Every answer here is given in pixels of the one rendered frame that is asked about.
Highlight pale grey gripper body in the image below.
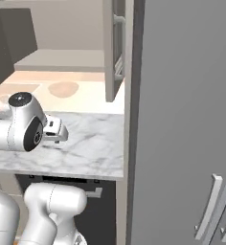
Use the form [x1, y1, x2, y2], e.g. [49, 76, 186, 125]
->
[42, 122, 69, 144]

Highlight beige base cabinet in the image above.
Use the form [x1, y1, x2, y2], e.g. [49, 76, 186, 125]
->
[0, 172, 25, 237]

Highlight beige cabinet door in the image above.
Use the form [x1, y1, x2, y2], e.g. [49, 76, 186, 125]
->
[102, 0, 126, 103]

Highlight black dishwasher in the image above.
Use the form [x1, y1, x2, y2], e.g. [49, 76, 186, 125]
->
[15, 173, 118, 245]

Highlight grey fridge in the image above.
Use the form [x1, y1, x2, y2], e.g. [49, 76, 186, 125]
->
[131, 0, 226, 245]

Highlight grey dishwasher handle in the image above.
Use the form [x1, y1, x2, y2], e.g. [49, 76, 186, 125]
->
[84, 187, 103, 198]

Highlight beige wall cabinet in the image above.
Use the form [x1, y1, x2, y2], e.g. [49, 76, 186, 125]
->
[0, 0, 107, 73]

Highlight grey cabinet door handle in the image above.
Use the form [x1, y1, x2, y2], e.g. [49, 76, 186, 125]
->
[113, 13, 126, 81]

